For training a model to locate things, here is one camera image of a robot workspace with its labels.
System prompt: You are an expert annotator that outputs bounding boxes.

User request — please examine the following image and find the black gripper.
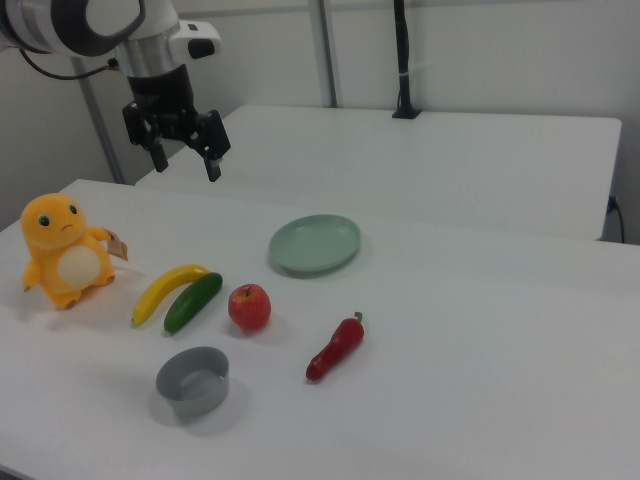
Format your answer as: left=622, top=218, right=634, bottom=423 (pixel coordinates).
left=122, top=63, right=233, bottom=183

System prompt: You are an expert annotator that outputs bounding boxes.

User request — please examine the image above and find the red toy apple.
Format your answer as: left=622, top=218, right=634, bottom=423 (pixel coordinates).
left=228, top=283, right=272, bottom=332

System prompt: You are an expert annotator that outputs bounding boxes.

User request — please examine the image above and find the grey metal bowl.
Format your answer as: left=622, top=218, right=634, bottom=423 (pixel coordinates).
left=155, top=346, right=231, bottom=419

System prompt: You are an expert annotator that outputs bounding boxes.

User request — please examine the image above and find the brown paper tag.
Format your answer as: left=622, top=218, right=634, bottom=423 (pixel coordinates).
left=103, top=228, right=130, bottom=262

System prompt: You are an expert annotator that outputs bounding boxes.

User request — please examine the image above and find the yellow toy banana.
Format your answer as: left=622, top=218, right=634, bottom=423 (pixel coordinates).
left=131, top=263, right=211, bottom=329

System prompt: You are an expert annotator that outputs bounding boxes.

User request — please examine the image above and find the green toy cucumber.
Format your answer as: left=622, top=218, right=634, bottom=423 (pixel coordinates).
left=163, top=272, right=224, bottom=335

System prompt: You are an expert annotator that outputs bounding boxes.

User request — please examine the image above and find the orange plush toy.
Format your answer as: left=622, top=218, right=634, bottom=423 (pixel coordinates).
left=20, top=192, right=117, bottom=311

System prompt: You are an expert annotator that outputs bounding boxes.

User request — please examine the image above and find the pale green plate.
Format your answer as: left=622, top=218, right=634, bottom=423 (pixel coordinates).
left=268, top=213, right=362, bottom=275

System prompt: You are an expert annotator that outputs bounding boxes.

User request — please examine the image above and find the red toy chili pepper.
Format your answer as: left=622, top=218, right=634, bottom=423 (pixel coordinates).
left=305, top=311, right=365, bottom=383

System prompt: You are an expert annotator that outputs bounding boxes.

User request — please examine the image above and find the aluminium frame post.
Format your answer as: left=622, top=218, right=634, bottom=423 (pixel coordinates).
left=69, top=55, right=127, bottom=185
left=318, top=0, right=344, bottom=108

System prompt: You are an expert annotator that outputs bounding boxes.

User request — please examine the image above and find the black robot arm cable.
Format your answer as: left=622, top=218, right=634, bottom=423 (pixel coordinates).
left=18, top=45, right=121, bottom=81

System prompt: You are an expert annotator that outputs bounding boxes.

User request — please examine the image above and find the black camera stand pole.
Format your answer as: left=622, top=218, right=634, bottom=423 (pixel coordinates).
left=391, top=0, right=422, bottom=120

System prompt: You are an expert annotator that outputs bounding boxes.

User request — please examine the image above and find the black power cable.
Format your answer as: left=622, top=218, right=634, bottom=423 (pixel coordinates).
left=606, top=194, right=627, bottom=245

